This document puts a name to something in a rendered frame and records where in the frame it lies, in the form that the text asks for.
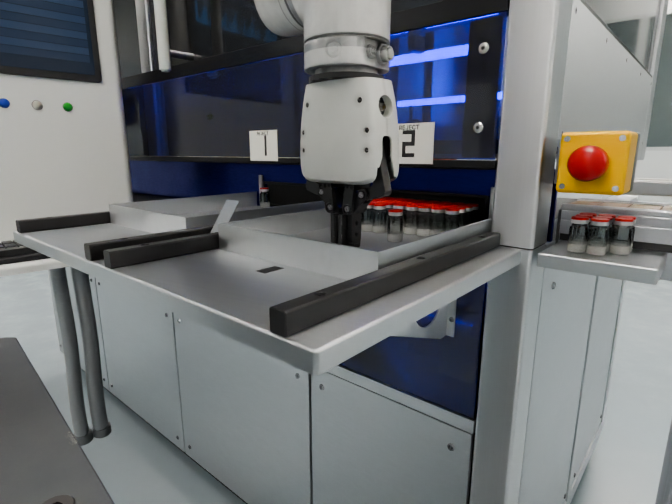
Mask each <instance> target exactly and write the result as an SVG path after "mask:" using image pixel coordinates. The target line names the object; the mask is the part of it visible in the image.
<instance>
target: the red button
mask: <svg viewBox="0 0 672 504"><path fill-rule="evenodd" d="M608 167H609V156H608V154H607V153H606V151H605V150H604V149H602V148H600V147H598V146H592V145H587V146H582V147H580V148H578V149H576V150H575V151H574V152H573V153H572V154H571V155H570V157H569V159H568V162H567V168H568V172H569V173H570V175H571V176H572V177H573V178H575V179H576V180H579V181H584V182H585V181H592V180H596V179H598V178H600V177H601V176H602V175H604V174H605V172H606V171H607V169H608Z"/></svg>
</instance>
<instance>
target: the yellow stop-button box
mask: <svg viewBox="0 0 672 504"><path fill-rule="evenodd" d="M639 142H640V133H638V132H632V131H590V132H565V133H563V134H562V137H561V146H560V155H559V164H558V173H557V182H556V191H557V192H560V193H579V194H597V195H616V196H619V195H623V194H625V193H628V192H631V191H632V188H633V182H634V175H635V168H636V162H637V155H638V148H639ZM587 145H592V146H598V147H600V148H602V149H604V150H605V151H606V153H607V154H608V156H609V167H608V169H607V171H606V172H605V174H604V175H602V176H601V177H600V178H598V179H596V180H592V181H585V182H584V181H579V180H576V179H575V178H573V177H572V176H571V175H570V173H569V172H568V168H567V162H568V159H569V157H570V155H571V154H572V153H573V152H574V151H575V150H576V149H578V148H580V147H582V146H587Z"/></svg>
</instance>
